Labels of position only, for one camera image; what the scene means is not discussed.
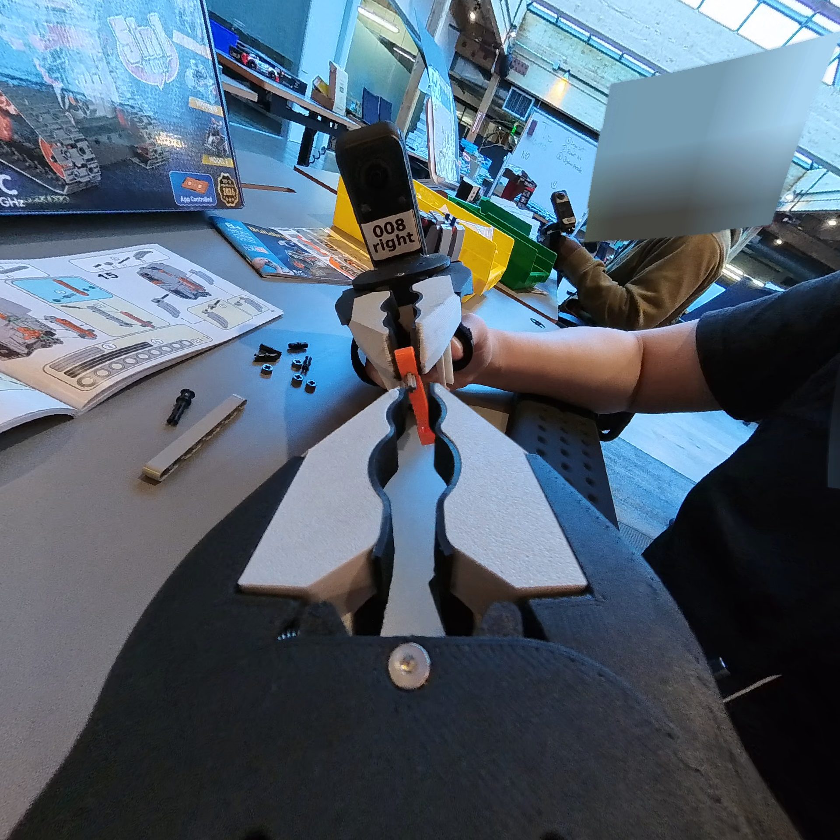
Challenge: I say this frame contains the long grey toy beam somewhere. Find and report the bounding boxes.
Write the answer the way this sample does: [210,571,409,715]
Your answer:
[142,394,248,485]

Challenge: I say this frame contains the background long table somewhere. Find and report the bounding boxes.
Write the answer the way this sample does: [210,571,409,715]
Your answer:
[217,51,363,166]

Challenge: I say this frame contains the thin white cable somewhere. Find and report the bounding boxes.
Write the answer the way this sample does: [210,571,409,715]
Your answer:
[721,675,783,704]

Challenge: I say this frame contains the person's black shirt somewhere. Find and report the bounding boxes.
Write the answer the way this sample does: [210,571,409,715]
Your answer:
[642,272,840,840]

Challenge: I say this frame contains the yellow plastic bin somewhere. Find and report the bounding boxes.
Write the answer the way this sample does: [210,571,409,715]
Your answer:
[332,176,515,304]

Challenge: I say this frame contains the person's right hand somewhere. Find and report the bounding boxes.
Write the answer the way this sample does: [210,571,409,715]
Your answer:
[365,314,494,393]

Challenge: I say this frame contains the person's right forearm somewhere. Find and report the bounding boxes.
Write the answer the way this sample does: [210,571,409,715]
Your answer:
[489,316,723,416]

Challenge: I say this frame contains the open instruction booklet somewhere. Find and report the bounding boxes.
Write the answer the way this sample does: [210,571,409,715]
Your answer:
[0,243,284,434]

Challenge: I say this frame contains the toy building set box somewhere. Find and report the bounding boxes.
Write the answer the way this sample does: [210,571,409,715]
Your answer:
[0,0,245,215]

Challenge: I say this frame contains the grey desk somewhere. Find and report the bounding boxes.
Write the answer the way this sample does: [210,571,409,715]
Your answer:
[0,125,565,834]

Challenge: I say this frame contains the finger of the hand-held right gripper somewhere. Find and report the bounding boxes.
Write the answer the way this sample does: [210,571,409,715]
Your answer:
[413,274,466,389]
[348,289,403,388]

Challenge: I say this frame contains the cluster of small black connectors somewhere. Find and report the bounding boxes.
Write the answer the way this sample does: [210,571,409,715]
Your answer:
[253,341,319,393]

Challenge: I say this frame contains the green plastic bin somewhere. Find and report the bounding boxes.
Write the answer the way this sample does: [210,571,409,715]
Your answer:
[451,196,559,291]

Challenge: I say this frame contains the black perforated chair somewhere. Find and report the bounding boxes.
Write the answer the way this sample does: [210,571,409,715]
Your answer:
[507,392,619,527]

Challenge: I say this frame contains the closed instruction booklet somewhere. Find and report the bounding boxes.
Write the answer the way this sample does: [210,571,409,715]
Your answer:
[208,215,370,285]

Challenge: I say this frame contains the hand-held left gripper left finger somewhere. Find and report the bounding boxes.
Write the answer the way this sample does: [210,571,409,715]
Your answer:
[238,387,403,636]

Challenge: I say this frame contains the orange toy beam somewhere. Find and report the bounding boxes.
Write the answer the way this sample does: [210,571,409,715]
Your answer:
[394,346,436,446]

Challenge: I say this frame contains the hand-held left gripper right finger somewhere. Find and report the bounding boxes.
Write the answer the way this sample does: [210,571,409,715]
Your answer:
[428,385,589,636]

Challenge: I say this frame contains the whiteboard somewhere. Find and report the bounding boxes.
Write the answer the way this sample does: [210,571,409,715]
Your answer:
[504,108,599,219]

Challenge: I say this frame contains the toy race car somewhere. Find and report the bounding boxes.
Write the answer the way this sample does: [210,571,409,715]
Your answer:
[228,41,309,94]

